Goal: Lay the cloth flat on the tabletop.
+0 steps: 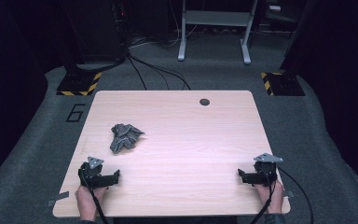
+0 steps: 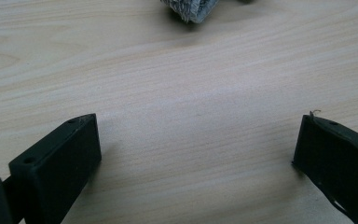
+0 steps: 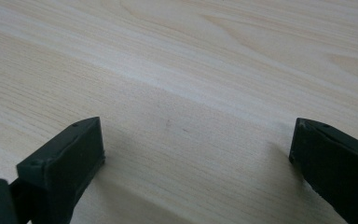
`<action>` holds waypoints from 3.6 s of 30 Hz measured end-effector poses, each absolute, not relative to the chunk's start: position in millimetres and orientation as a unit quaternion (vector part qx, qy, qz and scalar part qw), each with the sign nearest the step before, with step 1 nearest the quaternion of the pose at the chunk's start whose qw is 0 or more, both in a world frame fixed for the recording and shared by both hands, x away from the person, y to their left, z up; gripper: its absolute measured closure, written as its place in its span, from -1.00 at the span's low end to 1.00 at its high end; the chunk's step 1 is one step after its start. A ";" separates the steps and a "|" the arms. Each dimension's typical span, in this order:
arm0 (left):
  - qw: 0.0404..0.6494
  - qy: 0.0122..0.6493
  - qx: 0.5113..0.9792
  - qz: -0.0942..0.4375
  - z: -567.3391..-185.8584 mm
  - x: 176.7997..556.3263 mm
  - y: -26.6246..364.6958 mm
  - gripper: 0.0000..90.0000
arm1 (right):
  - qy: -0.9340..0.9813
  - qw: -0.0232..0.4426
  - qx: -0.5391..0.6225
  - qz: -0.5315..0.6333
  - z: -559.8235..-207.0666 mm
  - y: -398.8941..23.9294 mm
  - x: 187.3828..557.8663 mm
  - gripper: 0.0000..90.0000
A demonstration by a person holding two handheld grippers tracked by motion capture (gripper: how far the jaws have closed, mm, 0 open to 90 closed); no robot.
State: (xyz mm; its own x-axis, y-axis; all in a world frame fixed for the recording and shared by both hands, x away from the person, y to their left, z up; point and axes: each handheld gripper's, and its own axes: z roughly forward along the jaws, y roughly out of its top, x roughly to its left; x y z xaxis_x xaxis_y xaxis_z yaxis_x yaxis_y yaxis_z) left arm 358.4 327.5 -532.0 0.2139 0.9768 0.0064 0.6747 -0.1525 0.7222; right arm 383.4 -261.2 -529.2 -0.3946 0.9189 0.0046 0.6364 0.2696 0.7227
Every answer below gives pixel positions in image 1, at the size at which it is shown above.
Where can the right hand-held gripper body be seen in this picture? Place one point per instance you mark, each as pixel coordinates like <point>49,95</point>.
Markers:
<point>265,172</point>

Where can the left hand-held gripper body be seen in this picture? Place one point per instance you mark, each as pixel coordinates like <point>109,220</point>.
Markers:
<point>91,175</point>

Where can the grey towel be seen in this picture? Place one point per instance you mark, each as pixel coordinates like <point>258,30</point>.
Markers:
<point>125,137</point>

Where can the person's left hand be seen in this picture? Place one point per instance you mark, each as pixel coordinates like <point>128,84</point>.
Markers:
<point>87,202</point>

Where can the person's right hand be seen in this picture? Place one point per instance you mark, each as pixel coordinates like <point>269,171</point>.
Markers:
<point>275,199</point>

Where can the grey tape strip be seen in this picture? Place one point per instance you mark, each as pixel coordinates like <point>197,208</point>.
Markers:
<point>289,193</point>
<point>57,198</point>

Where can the black table grommet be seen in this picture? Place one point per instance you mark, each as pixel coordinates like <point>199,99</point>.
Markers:
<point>204,101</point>

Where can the dark equipment cabinet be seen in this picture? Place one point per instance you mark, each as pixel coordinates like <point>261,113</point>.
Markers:
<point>96,31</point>

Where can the dark device with white label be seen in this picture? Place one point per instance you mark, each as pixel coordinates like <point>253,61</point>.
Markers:
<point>276,11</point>

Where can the black yellow striped base plate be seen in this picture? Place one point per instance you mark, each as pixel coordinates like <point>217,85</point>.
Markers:
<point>77,85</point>
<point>284,84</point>

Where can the white metal stand frame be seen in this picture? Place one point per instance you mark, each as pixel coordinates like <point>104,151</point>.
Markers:
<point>216,18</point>

